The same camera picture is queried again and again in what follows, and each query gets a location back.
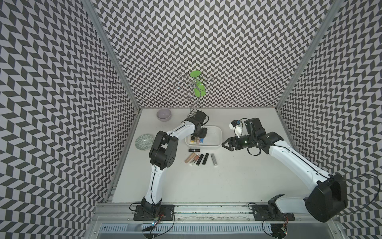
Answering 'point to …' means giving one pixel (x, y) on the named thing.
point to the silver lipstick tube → (214, 159)
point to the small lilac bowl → (164, 115)
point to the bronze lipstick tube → (195, 139)
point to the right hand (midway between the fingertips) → (227, 146)
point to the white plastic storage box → (214, 138)
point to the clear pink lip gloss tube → (198, 141)
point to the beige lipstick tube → (189, 158)
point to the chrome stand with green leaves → (196, 84)
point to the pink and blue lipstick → (201, 140)
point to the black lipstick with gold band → (204, 161)
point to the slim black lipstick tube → (196, 150)
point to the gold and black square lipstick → (192, 140)
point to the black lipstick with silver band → (199, 159)
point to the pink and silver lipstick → (194, 160)
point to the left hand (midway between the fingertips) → (201, 134)
